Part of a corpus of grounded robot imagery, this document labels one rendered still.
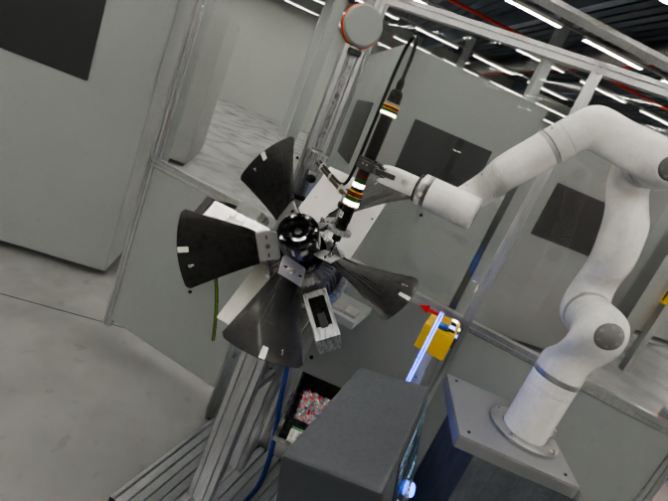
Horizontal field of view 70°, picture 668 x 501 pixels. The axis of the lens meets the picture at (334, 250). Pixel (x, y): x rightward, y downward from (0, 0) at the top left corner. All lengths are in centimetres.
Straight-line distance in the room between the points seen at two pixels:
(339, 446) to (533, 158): 86
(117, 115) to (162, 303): 118
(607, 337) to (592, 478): 108
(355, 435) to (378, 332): 155
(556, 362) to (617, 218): 38
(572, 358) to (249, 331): 80
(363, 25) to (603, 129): 104
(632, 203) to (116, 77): 268
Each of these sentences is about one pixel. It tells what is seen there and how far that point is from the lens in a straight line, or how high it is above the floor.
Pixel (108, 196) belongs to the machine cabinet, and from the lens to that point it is 327.
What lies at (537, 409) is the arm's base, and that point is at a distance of 138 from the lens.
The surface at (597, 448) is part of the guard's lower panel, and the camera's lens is 220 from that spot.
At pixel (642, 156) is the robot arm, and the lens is 123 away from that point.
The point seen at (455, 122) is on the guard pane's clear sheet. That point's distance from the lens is 198.
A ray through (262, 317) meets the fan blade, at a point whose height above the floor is 101.
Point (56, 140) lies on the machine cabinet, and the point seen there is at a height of 78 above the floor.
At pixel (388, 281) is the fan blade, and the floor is 119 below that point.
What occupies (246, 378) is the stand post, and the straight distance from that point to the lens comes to 168.
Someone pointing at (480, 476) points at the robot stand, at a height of 88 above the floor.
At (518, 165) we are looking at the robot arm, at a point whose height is 160.
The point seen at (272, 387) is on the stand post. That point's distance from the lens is 193.
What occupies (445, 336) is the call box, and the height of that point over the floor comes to 106.
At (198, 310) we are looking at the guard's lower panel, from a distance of 253.
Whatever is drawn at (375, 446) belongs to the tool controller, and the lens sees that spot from 56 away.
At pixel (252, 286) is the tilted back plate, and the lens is 157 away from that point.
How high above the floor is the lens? 156
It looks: 16 degrees down
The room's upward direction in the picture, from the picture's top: 23 degrees clockwise
